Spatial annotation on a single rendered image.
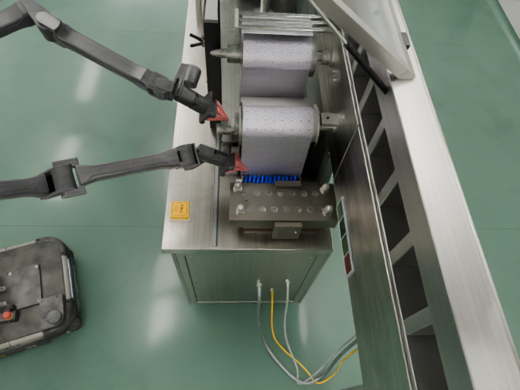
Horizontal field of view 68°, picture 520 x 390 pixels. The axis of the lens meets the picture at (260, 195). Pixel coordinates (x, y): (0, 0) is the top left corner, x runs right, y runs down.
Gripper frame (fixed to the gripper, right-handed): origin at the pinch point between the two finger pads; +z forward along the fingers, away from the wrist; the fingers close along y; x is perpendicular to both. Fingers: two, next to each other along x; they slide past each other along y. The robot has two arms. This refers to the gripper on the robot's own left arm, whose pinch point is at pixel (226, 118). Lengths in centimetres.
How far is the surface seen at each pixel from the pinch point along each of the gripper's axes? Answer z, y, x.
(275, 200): 27.1, 21.4, -4.2
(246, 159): 12.2, 9.9, -3.4
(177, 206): 4.9, 17.8, -36.2
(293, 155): 23.7, 10.3, 9.2
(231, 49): -6.4, -20.0, 11.2
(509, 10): 286, -240, 89
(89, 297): 17, 27, -146
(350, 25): -16, 24, 59
